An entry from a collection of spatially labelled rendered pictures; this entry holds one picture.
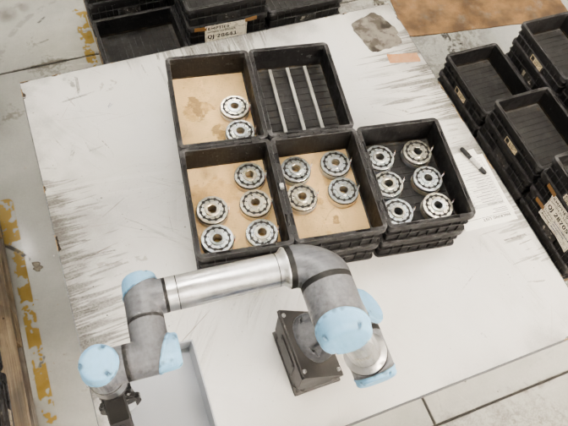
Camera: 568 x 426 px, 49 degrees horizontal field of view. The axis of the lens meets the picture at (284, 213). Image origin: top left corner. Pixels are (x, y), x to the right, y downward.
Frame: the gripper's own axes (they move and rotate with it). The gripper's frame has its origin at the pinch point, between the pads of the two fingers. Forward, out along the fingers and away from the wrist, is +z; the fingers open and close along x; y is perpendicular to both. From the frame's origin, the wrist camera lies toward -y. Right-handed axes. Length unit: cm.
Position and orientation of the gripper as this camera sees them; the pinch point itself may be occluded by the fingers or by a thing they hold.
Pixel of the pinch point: (125, 412)
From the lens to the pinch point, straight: 157.5
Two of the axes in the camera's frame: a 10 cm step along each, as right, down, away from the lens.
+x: -9.2, 2.9, -2.5
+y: -3.8, -8.2, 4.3
